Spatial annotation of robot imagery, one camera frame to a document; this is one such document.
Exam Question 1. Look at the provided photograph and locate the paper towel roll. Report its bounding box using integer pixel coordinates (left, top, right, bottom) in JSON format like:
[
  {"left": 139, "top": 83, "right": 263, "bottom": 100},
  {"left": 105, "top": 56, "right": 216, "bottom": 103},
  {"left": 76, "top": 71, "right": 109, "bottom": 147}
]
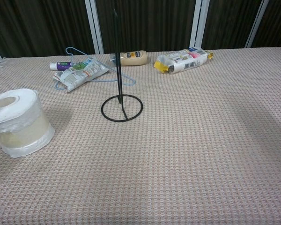
[{"left": 0, "top": 88, "right": 56, "bottom": 159}]

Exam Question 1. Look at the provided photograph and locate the beige mayonnaise squeeze bottle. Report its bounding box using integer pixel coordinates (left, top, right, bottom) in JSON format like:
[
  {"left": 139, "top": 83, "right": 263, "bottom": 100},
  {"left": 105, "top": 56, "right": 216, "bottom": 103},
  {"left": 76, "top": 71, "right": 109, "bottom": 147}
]
[{"left": 110, "top": 50, "right": 149, "bottom": 67}]

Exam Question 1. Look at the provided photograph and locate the white yellow snack package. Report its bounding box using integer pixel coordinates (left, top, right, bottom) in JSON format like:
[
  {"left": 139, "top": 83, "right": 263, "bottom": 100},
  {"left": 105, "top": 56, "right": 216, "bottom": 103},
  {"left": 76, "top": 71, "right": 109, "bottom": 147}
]
[{"left": 153, "top": 47, "right": 214, "bottom": 75}]

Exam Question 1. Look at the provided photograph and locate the crumpled silver snack bag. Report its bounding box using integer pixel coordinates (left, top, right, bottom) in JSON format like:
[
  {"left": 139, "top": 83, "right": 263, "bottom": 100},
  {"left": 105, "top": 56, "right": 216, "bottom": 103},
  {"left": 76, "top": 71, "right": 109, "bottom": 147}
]
[{"left": 53, "top": 57, "right": 110, "bottom": 93}]

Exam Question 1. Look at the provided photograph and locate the dark pleated curtain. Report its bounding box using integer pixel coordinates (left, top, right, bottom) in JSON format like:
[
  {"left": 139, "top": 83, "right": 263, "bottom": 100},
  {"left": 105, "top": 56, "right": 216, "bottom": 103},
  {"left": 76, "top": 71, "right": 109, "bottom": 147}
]
[{"left": 0, "top": 0, "right": 281, "bottom": 59}]

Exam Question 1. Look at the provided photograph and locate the white tube purple label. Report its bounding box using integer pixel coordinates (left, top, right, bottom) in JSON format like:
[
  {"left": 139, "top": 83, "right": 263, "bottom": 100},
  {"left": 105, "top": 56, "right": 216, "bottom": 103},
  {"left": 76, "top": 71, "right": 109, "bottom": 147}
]
[{"left": 49, "top": 61, "right": 74, "bottom": 71}]

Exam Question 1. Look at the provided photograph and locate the black wire roll holder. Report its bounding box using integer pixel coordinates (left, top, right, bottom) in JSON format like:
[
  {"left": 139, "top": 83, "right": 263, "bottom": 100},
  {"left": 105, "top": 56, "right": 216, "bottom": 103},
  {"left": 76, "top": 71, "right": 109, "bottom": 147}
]
[{"left": 101, "top": 8, "right": 144, "bottom": 122}]

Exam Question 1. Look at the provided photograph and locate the light blue wire hanger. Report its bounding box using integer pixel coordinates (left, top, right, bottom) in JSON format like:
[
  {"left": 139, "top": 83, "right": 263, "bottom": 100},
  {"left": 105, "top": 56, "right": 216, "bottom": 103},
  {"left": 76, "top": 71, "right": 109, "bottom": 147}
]
[{"left": 55, "top": 46, "right": 137, "bottom": 93}]

